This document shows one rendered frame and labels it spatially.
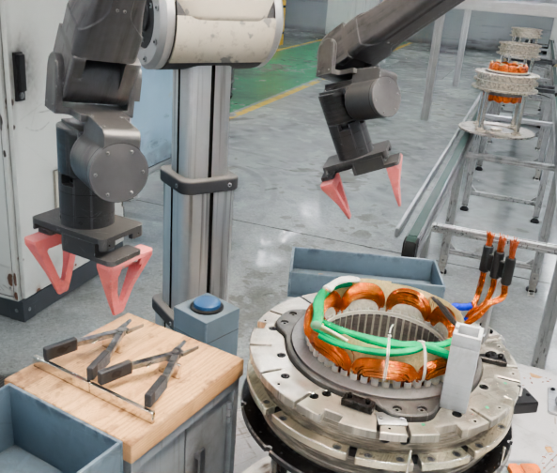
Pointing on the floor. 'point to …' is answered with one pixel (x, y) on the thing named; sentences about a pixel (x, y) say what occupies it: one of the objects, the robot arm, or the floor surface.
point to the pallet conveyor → (549, 110)
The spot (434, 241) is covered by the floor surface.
